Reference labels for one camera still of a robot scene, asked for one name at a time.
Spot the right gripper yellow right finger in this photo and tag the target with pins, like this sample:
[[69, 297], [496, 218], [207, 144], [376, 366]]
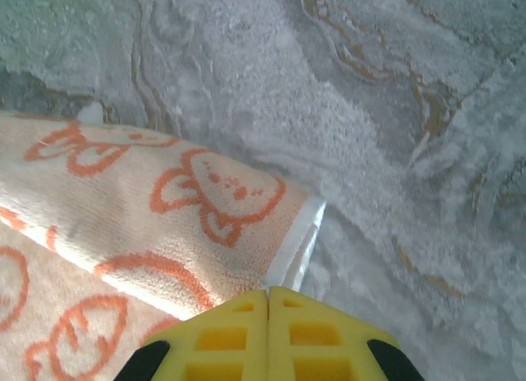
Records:
[[312, 348]]

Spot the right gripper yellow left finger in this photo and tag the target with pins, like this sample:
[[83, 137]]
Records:
[[230, 348]]

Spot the cream towel with orange bunnies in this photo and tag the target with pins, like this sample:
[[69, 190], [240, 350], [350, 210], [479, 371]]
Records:
[[123, 212]]

